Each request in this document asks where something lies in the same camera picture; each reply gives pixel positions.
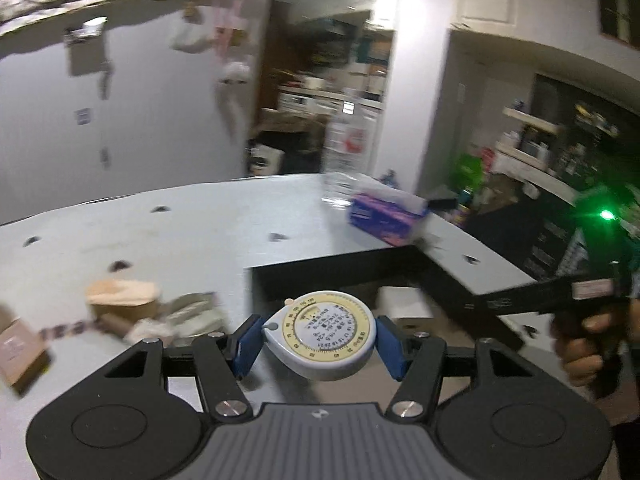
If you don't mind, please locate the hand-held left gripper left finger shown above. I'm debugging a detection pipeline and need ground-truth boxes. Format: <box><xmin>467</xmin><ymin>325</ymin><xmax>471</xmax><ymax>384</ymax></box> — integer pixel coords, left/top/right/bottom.
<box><xmin>102</xmin><ymin>314</ymin><xmax>264</xmax><ymax>420</ymax></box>

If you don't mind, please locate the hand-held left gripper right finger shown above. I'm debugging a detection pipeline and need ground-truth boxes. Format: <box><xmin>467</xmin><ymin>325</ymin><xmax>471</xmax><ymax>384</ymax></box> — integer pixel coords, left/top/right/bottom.
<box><xmin>375</xmin><ymin>315</ymin><xmax>539</xmax><ymax>421</ymax></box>

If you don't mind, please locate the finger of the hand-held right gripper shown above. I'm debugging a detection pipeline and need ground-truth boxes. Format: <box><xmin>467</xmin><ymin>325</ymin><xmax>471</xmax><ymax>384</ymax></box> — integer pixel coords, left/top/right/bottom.
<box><xmin>462</xmin><ymin>273</ymin><xmax>620</xmax><ymax>319</ymax></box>

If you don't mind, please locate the white round tape measure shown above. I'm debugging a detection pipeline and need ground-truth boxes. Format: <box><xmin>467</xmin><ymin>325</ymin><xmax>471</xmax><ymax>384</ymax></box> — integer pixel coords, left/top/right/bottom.
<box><xmin>261</xmin><ymin>291</ymin><xmax>377</xmax><ymax>381</ymax></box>

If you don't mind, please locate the black storage box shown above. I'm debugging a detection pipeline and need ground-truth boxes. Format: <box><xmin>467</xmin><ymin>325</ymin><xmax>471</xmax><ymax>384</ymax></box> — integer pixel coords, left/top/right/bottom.
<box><xmin>244</xmin><ymin>246</ymin><xmax>526</xmax><ymax>356</ymax></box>

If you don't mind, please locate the oval wooden-lid box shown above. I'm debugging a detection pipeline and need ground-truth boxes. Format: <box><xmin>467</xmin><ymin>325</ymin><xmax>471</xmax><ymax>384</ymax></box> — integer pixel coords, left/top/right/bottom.
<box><xmin>85</xmin><ymin>280</ymin><xmax>162</xmax><ymax>337</ymax></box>

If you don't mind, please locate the person's right hand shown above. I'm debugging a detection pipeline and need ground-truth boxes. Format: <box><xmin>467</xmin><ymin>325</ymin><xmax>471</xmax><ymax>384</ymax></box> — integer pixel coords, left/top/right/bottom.
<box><xmin>551</xmin><ymin>311</ymin><xmax>615</xmax><ymax>390</ymax></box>

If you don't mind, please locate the crumpled plastic packet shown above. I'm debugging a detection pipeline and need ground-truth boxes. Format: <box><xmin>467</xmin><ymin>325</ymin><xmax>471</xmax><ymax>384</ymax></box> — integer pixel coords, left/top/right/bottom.
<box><xmin>127</xmin><ymin>292</ymin><xmax>228</xmax><ymax>346</ymax></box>

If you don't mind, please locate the colourful spray can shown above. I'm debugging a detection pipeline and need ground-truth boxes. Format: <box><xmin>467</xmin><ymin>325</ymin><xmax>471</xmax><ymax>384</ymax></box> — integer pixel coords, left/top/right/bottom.
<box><xmin>457</xmin><ymin>187</ymin><xmax>474</xmax><ymax>226</ymax></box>

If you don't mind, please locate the purple tissue box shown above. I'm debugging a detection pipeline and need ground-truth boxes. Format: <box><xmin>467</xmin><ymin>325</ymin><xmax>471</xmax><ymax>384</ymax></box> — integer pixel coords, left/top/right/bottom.
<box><xmin>348</xmin><ymin>185</ymin><xmax>431</xmax><ymax>247</ymax></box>

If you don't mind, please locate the green bag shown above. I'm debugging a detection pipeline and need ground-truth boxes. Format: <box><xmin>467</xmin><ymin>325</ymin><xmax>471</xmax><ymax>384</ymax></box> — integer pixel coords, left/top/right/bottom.
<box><xmin>452</xmin><ymin>154</ymin><xmax>488</xmax><ymax>188</ymax></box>

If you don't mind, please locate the white square box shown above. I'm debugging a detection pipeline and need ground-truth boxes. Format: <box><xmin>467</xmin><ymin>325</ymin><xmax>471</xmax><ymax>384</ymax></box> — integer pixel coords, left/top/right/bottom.
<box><xmin>247</xmin><ymin>145</ymin><xmax>284</xmax><ymax>176</ymax></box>

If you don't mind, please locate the clear plastic water bottle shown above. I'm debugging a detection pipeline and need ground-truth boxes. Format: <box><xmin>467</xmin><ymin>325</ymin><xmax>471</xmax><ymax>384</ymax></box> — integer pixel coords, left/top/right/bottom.
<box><xmin>320</xmin><ymin>107</ymin><xmax>373</xmax><ymax>208</ymax></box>

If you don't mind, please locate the small cardboard box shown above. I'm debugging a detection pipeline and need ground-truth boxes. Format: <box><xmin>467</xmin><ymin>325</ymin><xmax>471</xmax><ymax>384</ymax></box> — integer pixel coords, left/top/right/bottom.
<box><xmin>0</xmin><ymin>305</ymin><xmax>52</xmax><ymax>397</ymax></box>

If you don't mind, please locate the brown cardboard box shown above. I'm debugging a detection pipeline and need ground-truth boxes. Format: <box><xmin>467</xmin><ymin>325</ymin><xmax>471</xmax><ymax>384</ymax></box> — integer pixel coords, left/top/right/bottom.
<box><xmin>255</xmin><ymin>107</ymin><xmax>326</xmax><ymax>134</ymax></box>

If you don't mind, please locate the hanging white plush toy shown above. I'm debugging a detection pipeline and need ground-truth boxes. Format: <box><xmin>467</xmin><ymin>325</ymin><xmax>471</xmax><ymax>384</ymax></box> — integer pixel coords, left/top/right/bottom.
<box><xmin>215</xmin><ymin>57</ymin><xmax>251</xmax><ymax>86</ymax></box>

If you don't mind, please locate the white wall shelf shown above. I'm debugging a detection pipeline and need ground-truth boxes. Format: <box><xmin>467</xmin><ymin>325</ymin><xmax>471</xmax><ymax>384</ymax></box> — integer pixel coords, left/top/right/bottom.
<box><xmin>502</xmin><ymin>107</ymin><xmax>561</xmax><ymax>136</ymax></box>

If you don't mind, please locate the patterned strap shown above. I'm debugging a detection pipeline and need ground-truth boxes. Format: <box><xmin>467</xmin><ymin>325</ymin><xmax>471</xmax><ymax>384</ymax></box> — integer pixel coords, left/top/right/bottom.
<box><xmin>39</xmin><ymin>321</ymin><xmax>101</xmax><ymax>343</ymax></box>

